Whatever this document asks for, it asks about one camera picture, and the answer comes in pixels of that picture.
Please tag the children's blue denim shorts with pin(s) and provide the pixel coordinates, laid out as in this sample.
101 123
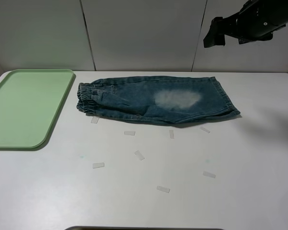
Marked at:
158 100

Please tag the clear tape strip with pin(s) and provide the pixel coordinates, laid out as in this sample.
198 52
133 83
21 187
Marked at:
98 165
163 189
208 174
139 155
129 133
204 129
171 134
95 120

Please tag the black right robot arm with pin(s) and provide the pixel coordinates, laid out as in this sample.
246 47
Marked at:
257 20

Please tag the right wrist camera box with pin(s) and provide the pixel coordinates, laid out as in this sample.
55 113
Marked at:
215 36

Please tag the light green plastic tray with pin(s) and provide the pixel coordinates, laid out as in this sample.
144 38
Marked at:
30 102

